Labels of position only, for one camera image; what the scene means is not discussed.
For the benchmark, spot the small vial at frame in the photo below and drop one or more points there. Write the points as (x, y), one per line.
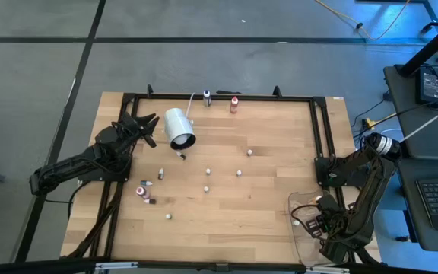
(207, 99)

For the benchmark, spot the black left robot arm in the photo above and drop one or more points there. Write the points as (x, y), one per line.
(70, 167)

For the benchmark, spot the dark grey keyboard desk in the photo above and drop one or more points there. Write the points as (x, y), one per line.
(409, 213)

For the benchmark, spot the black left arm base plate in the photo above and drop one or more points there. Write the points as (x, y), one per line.
(101, 177)

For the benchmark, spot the silver bracket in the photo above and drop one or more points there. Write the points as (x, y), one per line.
(327, 270)
(116, 265)

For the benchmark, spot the clear plastic tray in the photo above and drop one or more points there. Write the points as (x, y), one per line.
(299, 247)

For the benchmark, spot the small white label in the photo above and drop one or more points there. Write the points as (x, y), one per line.
(338, 98)

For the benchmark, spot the tall red food coloring bottle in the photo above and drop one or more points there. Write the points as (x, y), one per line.
(234, 106)

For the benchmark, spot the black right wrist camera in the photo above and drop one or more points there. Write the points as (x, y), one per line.
(327, 203)

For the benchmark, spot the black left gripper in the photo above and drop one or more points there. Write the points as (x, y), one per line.
(137, 131)

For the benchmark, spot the black power adapter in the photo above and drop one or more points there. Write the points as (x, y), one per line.
(429, 85)

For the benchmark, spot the black crossbar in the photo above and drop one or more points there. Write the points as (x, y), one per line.
(32, 266)

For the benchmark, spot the small black strip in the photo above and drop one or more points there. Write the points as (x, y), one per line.
(229, 92)

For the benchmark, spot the yellow connector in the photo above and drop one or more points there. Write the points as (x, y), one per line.
(369, 123)

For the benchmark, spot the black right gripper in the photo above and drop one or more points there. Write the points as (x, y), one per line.
(321, 226)

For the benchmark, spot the small black food coloring bottle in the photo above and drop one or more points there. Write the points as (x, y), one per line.
(238, 173)

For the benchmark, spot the black metal pole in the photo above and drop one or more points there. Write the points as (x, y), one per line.
(428, 49)

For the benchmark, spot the white rod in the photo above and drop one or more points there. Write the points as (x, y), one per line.
(432, 121)

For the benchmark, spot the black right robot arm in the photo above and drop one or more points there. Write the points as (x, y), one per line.
(371, 171)

